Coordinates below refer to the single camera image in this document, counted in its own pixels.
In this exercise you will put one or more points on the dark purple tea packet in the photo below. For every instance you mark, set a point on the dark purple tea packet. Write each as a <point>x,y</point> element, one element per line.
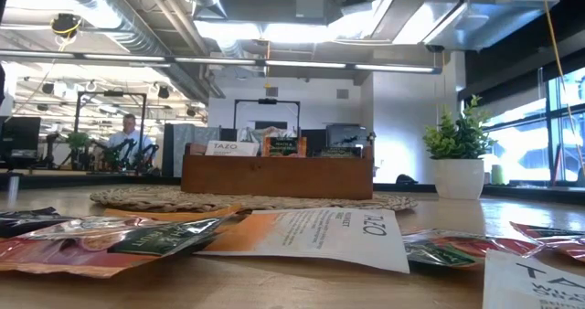
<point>340,152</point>
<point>23,220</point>

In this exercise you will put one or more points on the white orange Tazo tea packet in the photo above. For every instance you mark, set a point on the white orange Tazo tea packet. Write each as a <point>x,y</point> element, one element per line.
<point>320,236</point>
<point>525,286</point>
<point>230,148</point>

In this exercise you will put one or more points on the black background robot arm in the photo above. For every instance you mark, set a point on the black background robot arm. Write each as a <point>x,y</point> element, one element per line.
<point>114,153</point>
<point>146,156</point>

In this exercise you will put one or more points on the brown wooden tea box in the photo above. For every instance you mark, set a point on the brown wooden tea box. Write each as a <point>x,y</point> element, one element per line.
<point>274,178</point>

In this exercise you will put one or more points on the black background monitor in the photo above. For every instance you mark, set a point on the black background monitor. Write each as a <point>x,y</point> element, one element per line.
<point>228,134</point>
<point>315,140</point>
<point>20,135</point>

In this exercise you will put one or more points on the beige draped cloth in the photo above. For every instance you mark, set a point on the beige draped cloth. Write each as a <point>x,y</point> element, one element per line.
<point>256,133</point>

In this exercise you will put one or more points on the long ceiling light bar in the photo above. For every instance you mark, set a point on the long ceiling light bar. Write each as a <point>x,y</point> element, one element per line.
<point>301,64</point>

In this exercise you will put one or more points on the grey partition screen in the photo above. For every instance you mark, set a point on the grey partition screen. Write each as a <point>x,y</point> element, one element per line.
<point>192,135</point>

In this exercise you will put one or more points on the black dome object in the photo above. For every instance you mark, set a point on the black dome object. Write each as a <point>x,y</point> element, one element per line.
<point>406,179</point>

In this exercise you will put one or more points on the black ceiling spotlight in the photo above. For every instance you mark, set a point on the black ceiling spotlight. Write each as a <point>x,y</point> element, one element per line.
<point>163,92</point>

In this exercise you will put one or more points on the person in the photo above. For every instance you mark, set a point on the person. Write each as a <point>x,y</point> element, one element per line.
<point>130,140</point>

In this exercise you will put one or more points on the round woven placemat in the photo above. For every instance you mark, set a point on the round woven placemat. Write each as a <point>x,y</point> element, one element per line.
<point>137,198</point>

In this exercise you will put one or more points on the green plant in white pot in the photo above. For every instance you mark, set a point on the green plant in white pot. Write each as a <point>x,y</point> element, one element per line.
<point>457,178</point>

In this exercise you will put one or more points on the green cylinder on sill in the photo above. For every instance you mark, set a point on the green cylinder on sill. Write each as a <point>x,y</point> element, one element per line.
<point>498,175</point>

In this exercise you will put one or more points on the small background plant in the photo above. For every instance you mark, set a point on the small background plant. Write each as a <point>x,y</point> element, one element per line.
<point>77,140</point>

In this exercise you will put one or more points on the black yellow ceiling reel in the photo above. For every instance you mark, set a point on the black yellow ceiling reel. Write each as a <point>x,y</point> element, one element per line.
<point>65,24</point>

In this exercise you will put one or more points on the black background rig frame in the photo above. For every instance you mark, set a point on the black background rig frame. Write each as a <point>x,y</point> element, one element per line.
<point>267,101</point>
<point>113,93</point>

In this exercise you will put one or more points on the grey wall vent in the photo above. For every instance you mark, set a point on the grey wall vent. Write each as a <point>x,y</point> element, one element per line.
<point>272,92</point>
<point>343,94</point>

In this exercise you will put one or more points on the black aluminium table frame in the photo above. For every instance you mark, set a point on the black aluminium table frame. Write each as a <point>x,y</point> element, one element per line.
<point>91,179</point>

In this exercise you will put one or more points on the silver metal post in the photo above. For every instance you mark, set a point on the silver metal post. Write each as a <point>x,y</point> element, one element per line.
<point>13,188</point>

